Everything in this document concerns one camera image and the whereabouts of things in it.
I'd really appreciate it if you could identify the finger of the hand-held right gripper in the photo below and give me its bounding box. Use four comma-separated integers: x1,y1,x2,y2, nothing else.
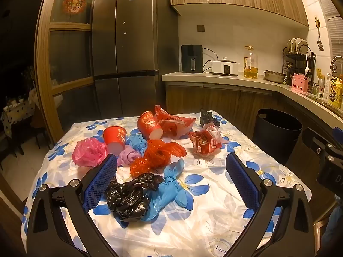
302,127,343,161

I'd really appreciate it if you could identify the wooden base cabinet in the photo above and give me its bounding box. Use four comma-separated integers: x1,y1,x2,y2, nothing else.
165,82,343,220

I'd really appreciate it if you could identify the small light blue plastic bag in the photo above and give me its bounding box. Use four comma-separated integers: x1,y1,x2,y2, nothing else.
126,134,149,154

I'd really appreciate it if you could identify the large blue plastic bag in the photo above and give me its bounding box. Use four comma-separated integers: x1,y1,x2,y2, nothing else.
146,158,211,221

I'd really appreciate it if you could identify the black air fryer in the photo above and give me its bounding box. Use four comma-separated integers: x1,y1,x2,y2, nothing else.
181,44,203,73

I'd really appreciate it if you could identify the red round door decoration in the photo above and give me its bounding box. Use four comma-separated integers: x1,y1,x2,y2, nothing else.
62,0,87,15

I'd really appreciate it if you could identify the small black plastic bag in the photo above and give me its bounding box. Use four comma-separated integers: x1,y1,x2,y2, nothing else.
200,109,221,128

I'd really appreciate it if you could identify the cooking oil bottle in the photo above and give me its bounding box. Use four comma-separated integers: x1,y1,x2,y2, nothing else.
243,45,258,79

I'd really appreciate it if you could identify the dark steel refrigerator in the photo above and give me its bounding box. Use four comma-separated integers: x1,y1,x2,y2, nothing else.
91,0,179,125

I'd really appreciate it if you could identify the steel faucet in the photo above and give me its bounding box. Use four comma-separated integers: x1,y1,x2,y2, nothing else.
330,56,343,71

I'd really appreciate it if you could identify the dining table with dotted cloth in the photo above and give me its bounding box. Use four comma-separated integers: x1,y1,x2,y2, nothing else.
1,88,36,140

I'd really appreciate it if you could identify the red white wrapper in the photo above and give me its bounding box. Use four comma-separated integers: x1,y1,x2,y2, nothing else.
188,125,228,157

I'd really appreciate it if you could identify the black dish rack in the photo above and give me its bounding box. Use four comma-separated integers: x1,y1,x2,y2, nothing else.
282,45,317,86

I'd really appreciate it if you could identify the red snack wrapper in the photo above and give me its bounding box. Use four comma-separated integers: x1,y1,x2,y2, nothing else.
155,104,197,139

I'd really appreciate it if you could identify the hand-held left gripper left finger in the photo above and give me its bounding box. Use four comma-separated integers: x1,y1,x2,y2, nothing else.
27,154,118,257

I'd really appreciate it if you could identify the person's right forearm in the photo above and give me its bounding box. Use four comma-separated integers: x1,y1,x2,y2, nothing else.
320,203,343,247

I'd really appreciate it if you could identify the hanging metal spatula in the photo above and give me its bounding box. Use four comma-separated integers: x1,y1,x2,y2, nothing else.
315,17,324,51

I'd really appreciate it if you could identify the plain red paper cup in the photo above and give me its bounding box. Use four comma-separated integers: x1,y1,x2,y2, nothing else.
103,126,127,156

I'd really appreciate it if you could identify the black trash bin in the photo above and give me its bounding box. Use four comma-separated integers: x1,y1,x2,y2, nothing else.
252,108,303,166

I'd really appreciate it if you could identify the wooden glass door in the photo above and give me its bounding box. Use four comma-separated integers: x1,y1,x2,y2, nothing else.
35,0,113,145

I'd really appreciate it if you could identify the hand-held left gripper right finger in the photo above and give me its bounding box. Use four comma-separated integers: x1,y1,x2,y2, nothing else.
226,152,319,257

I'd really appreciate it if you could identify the black spiral cord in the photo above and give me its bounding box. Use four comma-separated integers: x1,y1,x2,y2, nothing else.
330,71,340,102

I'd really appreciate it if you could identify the blue floral tablecloth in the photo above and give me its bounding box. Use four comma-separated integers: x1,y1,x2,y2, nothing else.
21,110,313,257

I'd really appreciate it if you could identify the pink utensil holder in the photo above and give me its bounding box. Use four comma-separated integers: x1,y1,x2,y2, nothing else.
292,73,311,94

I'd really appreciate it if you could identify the yellow detergent bottle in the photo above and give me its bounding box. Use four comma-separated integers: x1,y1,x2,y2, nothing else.
328,75,343,105

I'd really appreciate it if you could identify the printed red paper cup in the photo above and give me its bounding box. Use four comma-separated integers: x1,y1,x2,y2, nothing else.
137,111,163,140

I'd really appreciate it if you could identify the large black plastic bag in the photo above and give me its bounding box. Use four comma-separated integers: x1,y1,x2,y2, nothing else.
106,173,164,222

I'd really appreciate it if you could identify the white bottle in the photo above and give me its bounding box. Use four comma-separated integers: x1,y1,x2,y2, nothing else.
322,73,332,101

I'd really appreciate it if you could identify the white electric cooker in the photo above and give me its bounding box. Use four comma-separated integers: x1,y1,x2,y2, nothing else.
211,57,239,76

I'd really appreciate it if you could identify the lilac plastic bag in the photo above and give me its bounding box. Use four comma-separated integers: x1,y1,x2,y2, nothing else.
118,146,142,166

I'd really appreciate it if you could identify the orange plastic bag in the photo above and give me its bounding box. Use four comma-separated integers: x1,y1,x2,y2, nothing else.
130,139,187,177

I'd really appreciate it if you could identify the pink plastic bag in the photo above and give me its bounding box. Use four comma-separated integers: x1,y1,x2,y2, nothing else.
72,138,109,169

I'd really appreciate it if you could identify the black power cable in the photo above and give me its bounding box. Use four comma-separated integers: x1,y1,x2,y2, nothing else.
202,48,219,73

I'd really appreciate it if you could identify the steel basin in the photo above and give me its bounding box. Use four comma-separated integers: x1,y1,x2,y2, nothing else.
263,70,287,83

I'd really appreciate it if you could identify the beige kitchen countertop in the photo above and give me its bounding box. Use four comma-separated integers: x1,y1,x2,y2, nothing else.
161,71,343,129

